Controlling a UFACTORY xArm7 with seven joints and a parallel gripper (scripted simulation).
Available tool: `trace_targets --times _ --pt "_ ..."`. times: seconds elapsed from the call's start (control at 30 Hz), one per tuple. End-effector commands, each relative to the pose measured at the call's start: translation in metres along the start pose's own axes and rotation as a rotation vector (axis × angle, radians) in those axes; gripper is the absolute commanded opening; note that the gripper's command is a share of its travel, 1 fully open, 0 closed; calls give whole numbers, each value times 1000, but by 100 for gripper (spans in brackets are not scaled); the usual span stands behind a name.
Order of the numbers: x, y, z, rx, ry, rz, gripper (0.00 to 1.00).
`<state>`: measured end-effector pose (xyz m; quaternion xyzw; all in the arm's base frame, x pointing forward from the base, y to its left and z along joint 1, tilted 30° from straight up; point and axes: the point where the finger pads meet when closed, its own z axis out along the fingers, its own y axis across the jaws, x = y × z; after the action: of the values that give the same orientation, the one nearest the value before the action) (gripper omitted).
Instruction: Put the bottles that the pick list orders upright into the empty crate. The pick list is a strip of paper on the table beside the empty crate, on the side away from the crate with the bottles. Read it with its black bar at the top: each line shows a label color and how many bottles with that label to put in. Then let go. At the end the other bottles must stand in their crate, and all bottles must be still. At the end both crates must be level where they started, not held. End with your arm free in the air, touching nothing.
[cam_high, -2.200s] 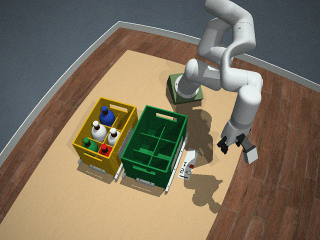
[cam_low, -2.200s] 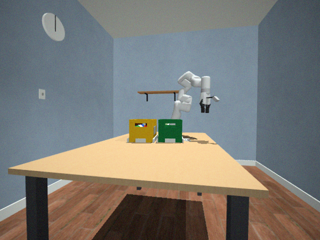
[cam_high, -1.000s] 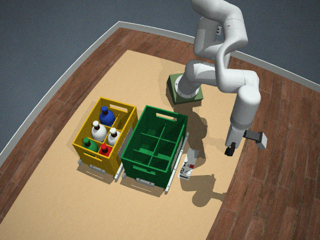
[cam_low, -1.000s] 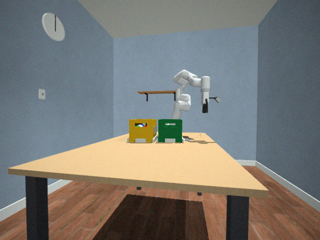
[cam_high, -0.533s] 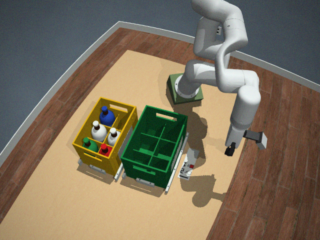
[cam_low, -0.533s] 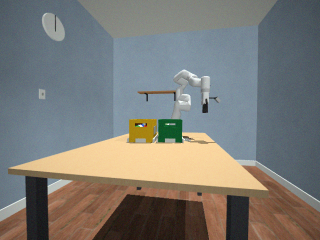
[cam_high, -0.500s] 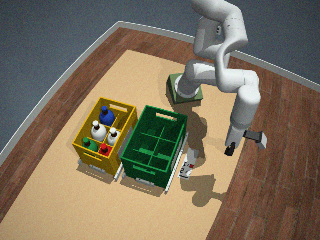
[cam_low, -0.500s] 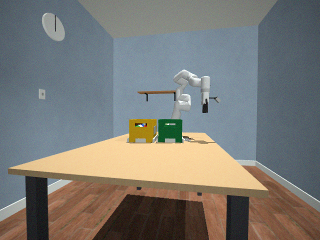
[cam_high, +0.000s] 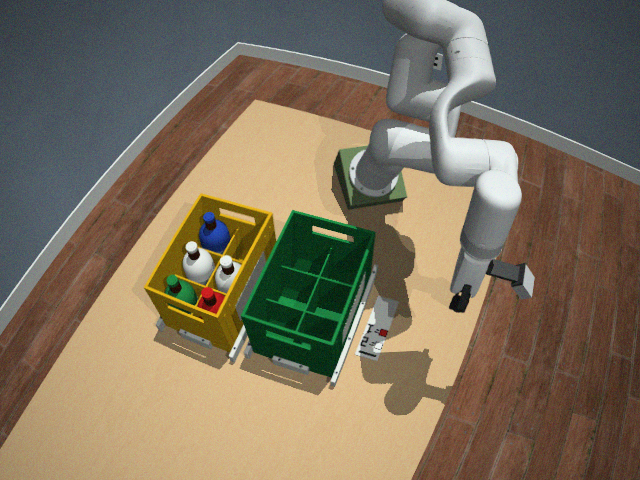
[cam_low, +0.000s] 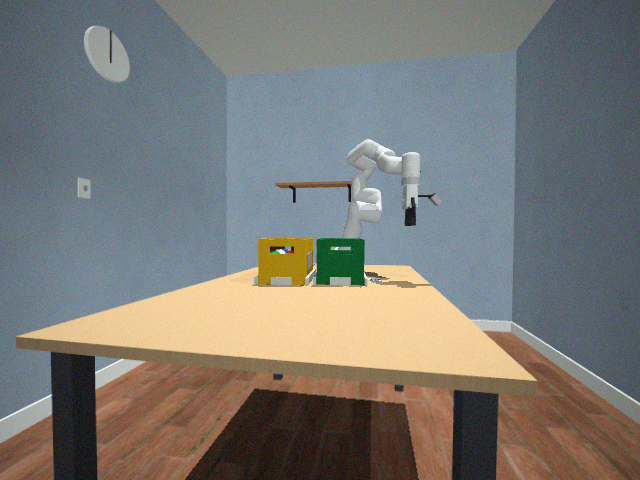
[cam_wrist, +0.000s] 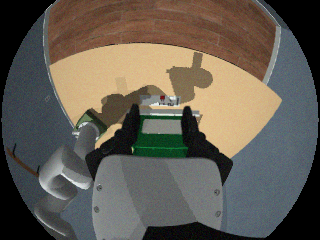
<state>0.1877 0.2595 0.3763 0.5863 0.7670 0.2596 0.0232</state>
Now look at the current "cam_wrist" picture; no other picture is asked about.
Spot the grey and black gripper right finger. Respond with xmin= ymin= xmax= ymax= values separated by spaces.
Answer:
xmin=181 ymin=106 xmax=233 ymax=187

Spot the green plastic bottle crate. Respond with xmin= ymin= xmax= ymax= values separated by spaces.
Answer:
xmin=132 ymin=115 xmax=188 ymax=158

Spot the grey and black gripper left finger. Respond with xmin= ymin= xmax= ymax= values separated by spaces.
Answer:
xmin=85 ymin=104 xmax=141 ymax=182

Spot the white paper pick list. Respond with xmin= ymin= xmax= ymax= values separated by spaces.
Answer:
xmin=139 ymin=95 xmax=181 ymax=107

